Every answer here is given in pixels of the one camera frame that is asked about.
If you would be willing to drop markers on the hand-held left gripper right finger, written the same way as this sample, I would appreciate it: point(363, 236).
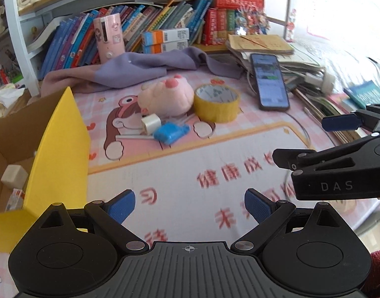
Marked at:
point(256, 206)

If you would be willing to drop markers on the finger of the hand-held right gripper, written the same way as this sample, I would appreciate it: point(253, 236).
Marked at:
point(339, 122)
point(289, 158)

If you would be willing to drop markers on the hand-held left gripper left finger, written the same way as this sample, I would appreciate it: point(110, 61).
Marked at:
point(123, 206)

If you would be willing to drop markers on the yellow cardboard box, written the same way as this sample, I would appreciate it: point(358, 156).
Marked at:
point(59, 149)

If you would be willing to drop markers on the small white tape roll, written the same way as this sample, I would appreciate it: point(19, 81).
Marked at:
point(151, 124)

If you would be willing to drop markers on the blue plastic packet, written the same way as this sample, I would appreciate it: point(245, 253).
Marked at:
point(169, 133)

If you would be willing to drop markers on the yellow tape roll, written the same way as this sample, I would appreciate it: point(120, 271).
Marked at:
point(214, 111)

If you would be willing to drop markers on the small red white box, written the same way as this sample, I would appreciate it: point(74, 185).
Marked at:
point(15, 200)

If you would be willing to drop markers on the white rectangular block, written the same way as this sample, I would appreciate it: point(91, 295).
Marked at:
point(14, 175)

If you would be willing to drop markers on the pink plush toy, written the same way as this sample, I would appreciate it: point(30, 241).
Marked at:
point(168, 96)

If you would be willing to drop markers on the teal book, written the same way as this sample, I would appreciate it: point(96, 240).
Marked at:
point(368, 94)

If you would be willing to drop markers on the white power adapter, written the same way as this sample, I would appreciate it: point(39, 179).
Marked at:
point(320, 82)

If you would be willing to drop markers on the thin white straw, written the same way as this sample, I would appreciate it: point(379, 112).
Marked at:
point(134, 137)

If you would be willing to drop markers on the stack of papers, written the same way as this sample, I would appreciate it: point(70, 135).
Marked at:
point(298, 65)

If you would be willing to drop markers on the black smartphone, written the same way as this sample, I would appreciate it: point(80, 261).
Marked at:
point(270, 83)

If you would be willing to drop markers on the pink checked printed tablecloth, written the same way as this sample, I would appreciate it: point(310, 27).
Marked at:
point(190, 161)

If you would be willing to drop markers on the brown paper envelope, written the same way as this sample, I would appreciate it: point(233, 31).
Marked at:
point(261, 43)

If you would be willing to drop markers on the colourful paper ornament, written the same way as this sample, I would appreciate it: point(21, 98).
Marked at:
point(252, 21)

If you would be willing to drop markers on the purple cloth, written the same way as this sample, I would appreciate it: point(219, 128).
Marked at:
point(140, 68)

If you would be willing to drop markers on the row of red books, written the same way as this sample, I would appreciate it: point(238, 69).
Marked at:
point(217, 26)

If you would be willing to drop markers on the thick red dictionary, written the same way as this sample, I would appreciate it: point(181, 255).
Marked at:
point(239, 1)

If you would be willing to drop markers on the cream tissue pack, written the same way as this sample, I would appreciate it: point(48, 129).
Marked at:
point(5, 102)

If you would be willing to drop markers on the orange white carton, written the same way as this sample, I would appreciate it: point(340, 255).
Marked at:
point(165, 48)
point(165, 35)

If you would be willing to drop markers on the pink cylindrical device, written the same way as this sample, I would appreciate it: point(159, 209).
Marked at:
point(107, 37)

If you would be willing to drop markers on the row of blue books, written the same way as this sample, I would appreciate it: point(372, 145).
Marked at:
point(68, 43)

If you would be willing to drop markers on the group of pens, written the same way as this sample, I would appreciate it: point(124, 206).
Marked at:
point(5, 74)

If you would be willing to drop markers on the white bookshelf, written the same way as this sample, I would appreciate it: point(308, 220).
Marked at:
point(20, 37)

